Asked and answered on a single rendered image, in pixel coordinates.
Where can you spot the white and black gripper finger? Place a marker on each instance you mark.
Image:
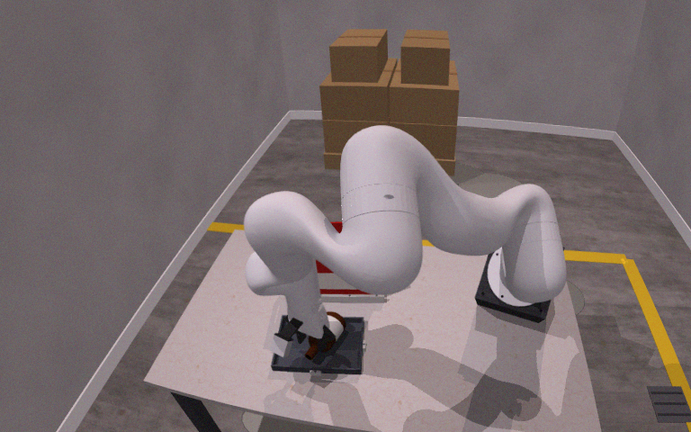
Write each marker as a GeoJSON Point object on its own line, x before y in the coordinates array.
{"type": "Point", "coordinates": [327, 336]}
{"type": "Point", "coordinates": [300, 336]}

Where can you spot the brown bottle with white label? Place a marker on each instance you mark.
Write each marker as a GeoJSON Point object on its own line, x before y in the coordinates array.
{"type": "Point", "coordinates": [337, 325]}

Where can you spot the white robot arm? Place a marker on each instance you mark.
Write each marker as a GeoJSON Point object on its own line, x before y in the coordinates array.
{"type": "Point", "coordinates": [390, 186]}

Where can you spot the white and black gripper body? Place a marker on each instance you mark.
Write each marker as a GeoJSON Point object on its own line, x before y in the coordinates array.
{"type": "Point", "coordinates": [312, 326]}

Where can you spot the red open-top crate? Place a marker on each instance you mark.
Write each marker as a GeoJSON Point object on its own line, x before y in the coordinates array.
{"type": "Point", "coordinates": [330, 283]}

